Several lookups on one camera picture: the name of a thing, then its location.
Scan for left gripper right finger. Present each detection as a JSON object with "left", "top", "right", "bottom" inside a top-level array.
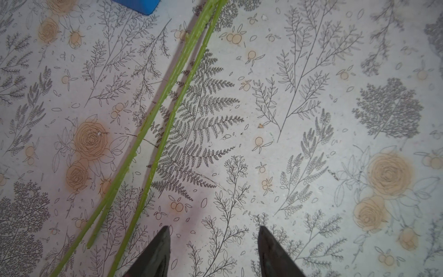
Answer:
[{"left": 257, "top": 226, "right": 305, "bottom": 277}]

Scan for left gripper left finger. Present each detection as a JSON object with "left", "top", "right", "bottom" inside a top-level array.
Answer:
[{"left": 123, "top": 226, "right": 171, "bottom": 277}]

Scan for pink flower bouquet green stems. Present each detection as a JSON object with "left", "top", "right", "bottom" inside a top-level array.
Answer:
[{"left": 50, "top": 0, "right": 229, "bottom": 277}]

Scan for blue tape dispenser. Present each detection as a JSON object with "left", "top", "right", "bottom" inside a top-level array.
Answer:
[{"left": 114, "top": 0, "right": 160, "bottom": 15}]

